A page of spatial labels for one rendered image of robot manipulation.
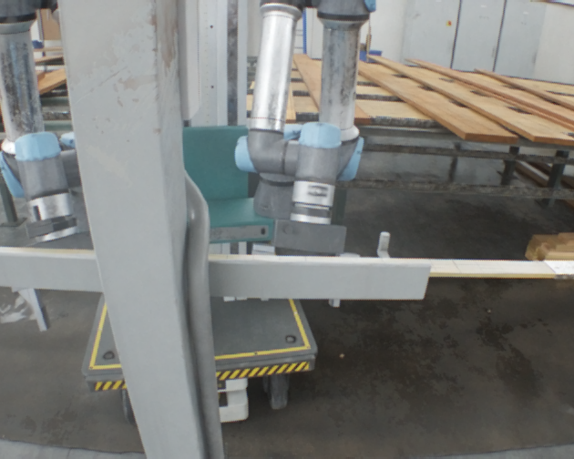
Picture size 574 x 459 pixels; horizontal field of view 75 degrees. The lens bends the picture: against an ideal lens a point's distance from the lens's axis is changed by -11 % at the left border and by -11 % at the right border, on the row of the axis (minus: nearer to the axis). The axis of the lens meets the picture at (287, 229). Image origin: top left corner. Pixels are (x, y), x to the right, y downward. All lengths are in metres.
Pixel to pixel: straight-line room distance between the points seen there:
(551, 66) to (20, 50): 9.22
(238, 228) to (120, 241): 0.80
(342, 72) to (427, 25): 6.73
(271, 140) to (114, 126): 0.61
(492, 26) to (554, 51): 1.86
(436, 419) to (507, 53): 7.33
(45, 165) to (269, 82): 0.46
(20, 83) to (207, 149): 0.50
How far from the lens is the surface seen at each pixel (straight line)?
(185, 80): 0.32
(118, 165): 0.29
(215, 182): 1.21
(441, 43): 7.78
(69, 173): 0.86
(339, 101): 0.99
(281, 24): 0.92
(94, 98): 0.28
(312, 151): 0.75
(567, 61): 9.75
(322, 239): 0.76
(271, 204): 1.10
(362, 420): 1.54
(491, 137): 1.74
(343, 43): 0.96
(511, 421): 1.72
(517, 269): 0.47
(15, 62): 0.98
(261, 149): 0.86
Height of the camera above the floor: 1.22
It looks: 27 degrees down
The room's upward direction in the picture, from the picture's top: 3 degrees clockwise
